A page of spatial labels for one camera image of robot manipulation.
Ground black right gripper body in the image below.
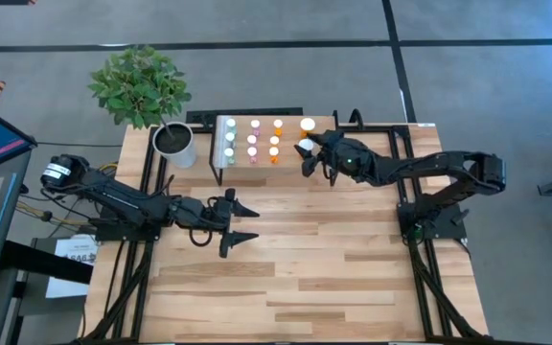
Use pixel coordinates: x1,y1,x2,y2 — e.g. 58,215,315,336
322,129,379,184

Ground black beam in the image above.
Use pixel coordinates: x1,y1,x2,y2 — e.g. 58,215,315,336
0,239,95,285

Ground white printed paper sheet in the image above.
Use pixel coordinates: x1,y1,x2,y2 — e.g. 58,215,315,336
45,234,100,299

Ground wooden shelf black legs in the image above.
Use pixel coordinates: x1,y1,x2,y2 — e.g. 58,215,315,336
209,108,345,187

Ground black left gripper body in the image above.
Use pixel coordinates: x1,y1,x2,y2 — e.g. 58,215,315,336
182,196,232,231

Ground green artificial tree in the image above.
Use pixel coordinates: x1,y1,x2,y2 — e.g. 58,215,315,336
88,45,194,140

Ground white plastic strip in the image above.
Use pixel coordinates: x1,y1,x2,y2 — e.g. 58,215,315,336
214,114,234,169

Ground black metal table frame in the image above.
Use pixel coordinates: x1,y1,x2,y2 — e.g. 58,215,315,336
78,122,495,345

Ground thin black floor cable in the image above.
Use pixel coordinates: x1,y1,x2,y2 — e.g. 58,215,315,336
34,140,125,149

